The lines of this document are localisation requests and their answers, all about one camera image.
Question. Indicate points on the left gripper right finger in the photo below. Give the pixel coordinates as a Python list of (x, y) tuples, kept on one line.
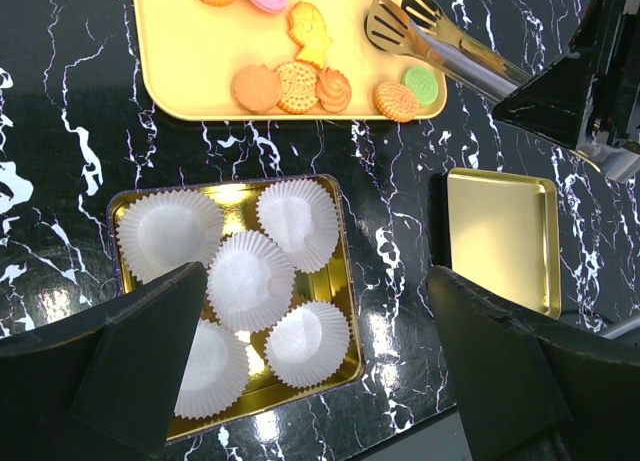
[(529, 387)]

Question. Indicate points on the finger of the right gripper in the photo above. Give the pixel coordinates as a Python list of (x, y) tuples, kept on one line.
[(592, 89)]

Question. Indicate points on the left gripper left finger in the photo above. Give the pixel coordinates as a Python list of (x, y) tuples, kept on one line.
[(101, 384)]

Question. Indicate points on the green round cookie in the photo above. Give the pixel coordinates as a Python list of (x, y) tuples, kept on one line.
[(422, 82)]

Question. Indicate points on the metal tongs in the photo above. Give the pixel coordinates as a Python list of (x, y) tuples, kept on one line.
[(420, 29)]

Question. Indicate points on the orange swirl cookie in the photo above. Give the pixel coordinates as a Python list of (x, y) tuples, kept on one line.
[(333, 90)]

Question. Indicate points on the orange fish cookie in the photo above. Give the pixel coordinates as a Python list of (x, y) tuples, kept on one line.
[(307, 28)]

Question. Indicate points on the plain orange round cookie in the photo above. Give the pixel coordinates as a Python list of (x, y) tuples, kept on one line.
[(257, 88)]

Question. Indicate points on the white paper cup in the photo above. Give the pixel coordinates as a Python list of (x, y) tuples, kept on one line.
[(308, 345), (164, 230), (250, 282), (215, 375), (300, 216)]

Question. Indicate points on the gold tin lid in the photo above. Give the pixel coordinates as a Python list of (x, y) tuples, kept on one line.
[(503, 235)]

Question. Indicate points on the gold cookie tin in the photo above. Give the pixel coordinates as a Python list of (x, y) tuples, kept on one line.
[(279, 320)]

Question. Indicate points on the orange embossed round cookie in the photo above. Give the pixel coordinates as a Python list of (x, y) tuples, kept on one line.
[(396, 101)]

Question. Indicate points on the yellow plastic tray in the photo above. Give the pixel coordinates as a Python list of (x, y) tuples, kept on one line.
[(190, 52)]

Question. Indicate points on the patterned orange round cookie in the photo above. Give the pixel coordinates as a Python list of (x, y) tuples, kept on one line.
[(298, 85)]

